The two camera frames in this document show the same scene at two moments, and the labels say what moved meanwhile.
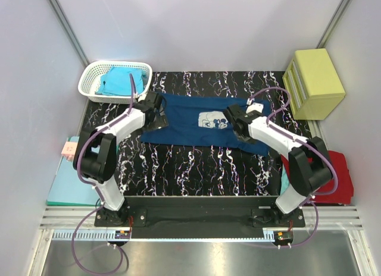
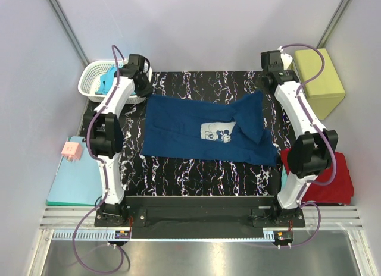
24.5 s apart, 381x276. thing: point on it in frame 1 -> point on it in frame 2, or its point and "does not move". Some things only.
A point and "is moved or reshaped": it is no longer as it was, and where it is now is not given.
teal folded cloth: [285, 182] does not move
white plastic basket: [90, 75] does not move
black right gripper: [245, 139] -> [258, 81]
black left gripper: [159, 118] -> [135, 60]
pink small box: [68, 150] does not move
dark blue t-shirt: [199, 120] is moved or reshaped
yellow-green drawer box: [313, 85] does not move
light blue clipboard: [67, 186] does not move
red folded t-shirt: [343, 194] does not move
